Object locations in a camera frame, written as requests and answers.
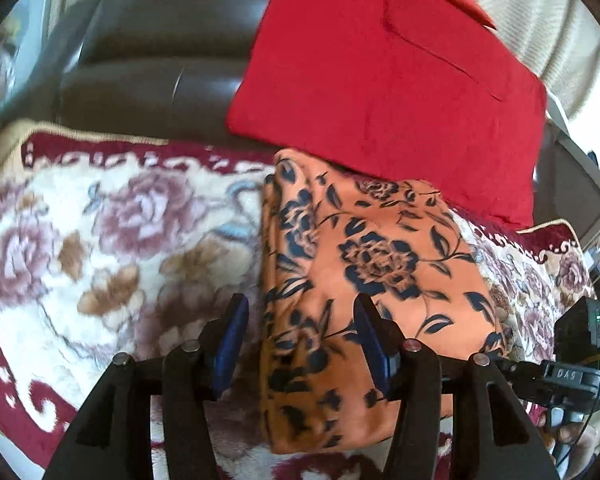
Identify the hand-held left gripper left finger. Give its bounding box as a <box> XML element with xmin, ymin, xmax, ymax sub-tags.
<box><xmin>45</xmin><ymin>292</ymin><xmax>251</xmax><ymax>480</ymax></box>

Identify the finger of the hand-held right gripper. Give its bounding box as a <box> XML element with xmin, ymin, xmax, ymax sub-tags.
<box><xmin>495</xmin><ymin>357</ymin><xmax>546</xmax><ymax>387</ymax></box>

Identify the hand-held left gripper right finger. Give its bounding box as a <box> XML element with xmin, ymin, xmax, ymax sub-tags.
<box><xmin>352</xmin><ymin>292</ymin><xmax>561</xmax><ymax>480</ymax></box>

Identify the orange floral cloth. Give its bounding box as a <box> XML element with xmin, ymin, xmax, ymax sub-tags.
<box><xmin>257</xmin><ymin>147</ymin><xmax>507</xmax><ymax>457</ymax></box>

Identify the person's right hand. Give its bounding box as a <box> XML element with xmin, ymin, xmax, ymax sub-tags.
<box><xmin>537</xmin><ymin>407</ymin><xmax>600</xmax><ymax>468</ymax></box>

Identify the floral plush blanket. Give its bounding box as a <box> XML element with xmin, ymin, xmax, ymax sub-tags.
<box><xmin>0</xmin><ymin>120</ymin><xmax>600</xmax><ymax>480</ymax></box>

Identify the grey plastic appliance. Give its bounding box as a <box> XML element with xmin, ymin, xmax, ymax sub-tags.
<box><xmin>532</xmin><ymin>125</ymin><xmax>600</xmax><ymax>253</ymax></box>

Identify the red cushion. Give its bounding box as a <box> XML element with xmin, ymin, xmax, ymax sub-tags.
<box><xmin>226</xmin><ymin>0</ymin><xmax>549</xmax><ymax>231</ymax></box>

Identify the cream textured curtain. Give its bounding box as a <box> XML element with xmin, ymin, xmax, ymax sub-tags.
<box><xmin>460</xmin><ymin>0</ymin><xmax>600</xmax><ymax>122</ymax></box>

